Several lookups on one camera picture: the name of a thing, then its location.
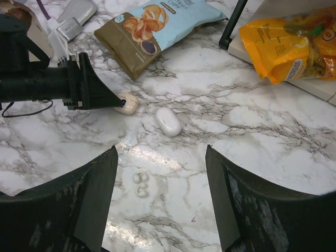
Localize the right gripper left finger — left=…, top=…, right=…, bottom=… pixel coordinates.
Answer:
left=1, top=146, right=118, bottom=251

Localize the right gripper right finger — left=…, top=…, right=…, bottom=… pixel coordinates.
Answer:
left=205, top=146, right=335, bottom=251

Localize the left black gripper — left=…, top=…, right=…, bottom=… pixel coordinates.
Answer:
left=61, top=52, right=125, bottom=110

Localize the beige earbud charging case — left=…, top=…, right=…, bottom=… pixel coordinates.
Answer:
left=114, top=92, right=140, bottom=115

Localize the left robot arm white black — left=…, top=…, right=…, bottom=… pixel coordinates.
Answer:
left=1, top=14, right=126, bottom=110

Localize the white earbud charging case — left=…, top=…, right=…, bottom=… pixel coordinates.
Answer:
left=155, top=107, right=182, bottom=137

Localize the blue cassava chips bag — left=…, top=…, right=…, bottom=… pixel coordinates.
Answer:
left=94, top=1, right=227, bottom=80

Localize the beige earbud right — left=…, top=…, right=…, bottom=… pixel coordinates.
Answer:
left=135, top=183, right=149, bottom=198

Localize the beige earbud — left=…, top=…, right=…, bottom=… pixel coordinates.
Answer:
left=133, top=171, right=149, bottom=184
left=135, top=183, right=149, bottom=198

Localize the beige earbud middle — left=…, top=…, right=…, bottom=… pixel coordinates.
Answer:
left=133, top=171, right=149, bottom=184

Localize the brown paper wrapped cup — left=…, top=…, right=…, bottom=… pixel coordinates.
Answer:
left=1, top=1, right=54, bottom=59

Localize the orange snack bag lower shelf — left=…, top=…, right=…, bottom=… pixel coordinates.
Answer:
left=239, top=5, right=335, bottom=84

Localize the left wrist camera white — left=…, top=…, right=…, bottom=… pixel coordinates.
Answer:
left=46, top=17, right=83, bottom=63

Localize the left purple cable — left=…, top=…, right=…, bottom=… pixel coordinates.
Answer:
left=35, top=0, right=52, bottom=20

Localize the black frame cream shelf unit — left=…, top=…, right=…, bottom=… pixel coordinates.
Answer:
left=219, top=1, right=335, bottom=104

